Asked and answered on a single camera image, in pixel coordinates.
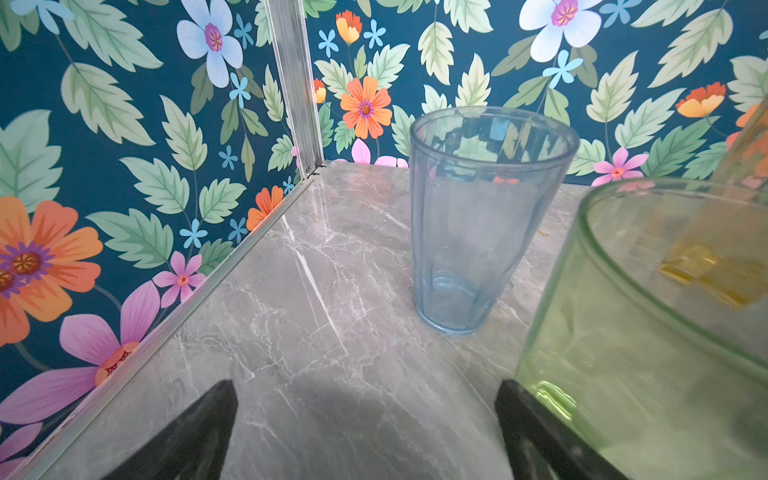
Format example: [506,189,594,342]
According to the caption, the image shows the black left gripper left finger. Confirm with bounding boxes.
[106,380,238,480]

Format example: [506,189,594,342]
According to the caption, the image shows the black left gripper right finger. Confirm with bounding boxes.
[494,380,627,480]

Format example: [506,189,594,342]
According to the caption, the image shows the green tall plastic tumbler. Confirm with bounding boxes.
[515,179,767,479]

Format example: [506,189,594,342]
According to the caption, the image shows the blue tall plastic tumbler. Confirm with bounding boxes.
[408,106,580,334]

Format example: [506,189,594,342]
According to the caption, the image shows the yellow tall plastic tumbler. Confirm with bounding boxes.
[658,100,767,308]

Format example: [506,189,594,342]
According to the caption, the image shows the aluminium frame corner post left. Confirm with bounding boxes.
[265,0,324,179]

